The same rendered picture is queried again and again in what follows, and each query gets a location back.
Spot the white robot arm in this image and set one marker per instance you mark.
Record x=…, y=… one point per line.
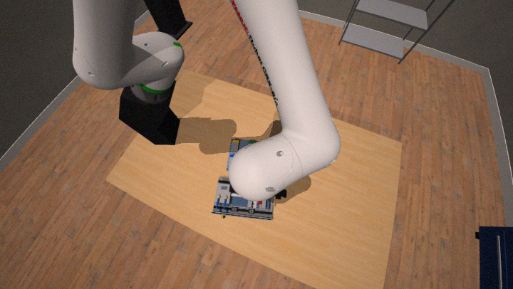
x=107, y=56

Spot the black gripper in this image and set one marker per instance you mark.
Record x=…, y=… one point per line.
x=278, y=196

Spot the grey metal blank with yellow end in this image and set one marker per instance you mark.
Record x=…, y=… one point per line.
x=235, y=146

